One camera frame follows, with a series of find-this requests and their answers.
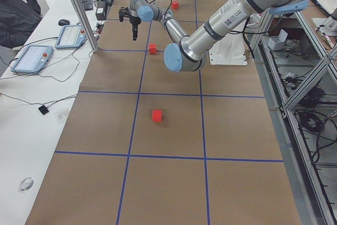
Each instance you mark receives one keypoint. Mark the red block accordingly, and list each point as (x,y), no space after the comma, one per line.
(152,48)
(157,115)
(175,5)

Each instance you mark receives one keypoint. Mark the teach pendant tablet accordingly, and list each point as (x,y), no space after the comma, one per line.
(70,37)
(33,59)

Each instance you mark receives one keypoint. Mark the person in black jacket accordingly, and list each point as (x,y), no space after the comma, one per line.
(19,19)

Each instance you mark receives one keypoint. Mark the black power adapter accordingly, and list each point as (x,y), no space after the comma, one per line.
(101,10)

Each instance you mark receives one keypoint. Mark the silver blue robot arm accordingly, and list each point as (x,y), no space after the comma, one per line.
(186,53)

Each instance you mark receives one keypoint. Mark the small black square sensor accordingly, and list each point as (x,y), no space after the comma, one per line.
(43,109)

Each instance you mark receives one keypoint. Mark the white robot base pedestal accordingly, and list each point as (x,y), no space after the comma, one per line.
(228,51)

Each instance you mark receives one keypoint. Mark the aluminium frame post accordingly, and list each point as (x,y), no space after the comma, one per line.
(79,10)

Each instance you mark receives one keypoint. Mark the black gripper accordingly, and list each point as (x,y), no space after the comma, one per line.
(134,21)

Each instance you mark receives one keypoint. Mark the near teach pendant tablet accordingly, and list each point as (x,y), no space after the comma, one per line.
(33,59)

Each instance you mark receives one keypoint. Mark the far teach pendant tablet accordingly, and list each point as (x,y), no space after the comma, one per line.
(70,37)

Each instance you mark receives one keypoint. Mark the black computer mouse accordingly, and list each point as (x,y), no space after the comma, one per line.
(63,22)

